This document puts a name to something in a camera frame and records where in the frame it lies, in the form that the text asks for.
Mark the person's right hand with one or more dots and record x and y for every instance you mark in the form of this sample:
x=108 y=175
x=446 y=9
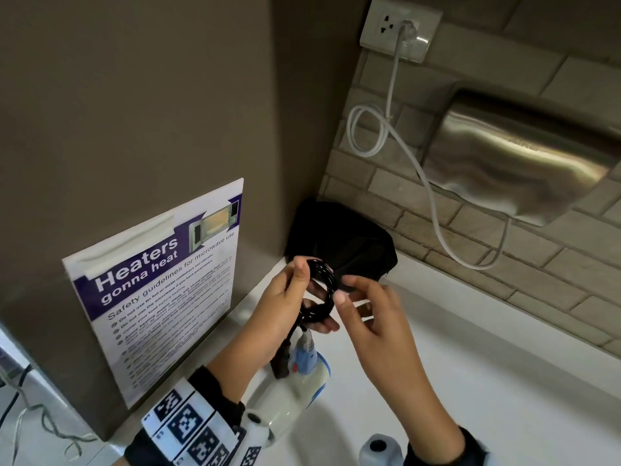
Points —
x=383 y=344

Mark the person's left hand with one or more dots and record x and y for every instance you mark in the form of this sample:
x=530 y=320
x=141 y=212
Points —
x=276 y=315

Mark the blue and white hair dryer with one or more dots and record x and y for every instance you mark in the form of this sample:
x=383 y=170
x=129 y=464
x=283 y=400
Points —
x=286 y=393

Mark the black fabric bag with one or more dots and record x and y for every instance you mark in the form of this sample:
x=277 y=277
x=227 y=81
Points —
x=354 y=237

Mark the person's right forearm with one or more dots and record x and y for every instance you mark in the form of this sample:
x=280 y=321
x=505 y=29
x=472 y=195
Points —
x=427 y=427

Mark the person's left forearm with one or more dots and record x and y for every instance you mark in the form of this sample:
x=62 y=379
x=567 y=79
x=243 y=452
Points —
x=230 y=373

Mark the purple and white poster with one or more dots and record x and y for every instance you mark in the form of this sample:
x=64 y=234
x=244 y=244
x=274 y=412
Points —
x=155 y=300

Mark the right wristband with marker tags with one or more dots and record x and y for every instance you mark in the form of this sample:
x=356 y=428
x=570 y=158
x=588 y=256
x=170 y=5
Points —
x=451 y=453

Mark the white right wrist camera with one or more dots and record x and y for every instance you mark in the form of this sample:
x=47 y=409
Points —
x=381 y=448

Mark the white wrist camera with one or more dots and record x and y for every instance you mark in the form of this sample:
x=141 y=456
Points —
x=254 y=431
x=381 y=448

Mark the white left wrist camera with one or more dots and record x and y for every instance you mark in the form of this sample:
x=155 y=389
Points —
x=254 y=431

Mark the steel wall hand dryer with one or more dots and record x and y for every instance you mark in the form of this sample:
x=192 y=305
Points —
x=514 y=160

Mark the white wall socket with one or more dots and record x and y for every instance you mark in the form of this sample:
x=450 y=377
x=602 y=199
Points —
x=383 y=21

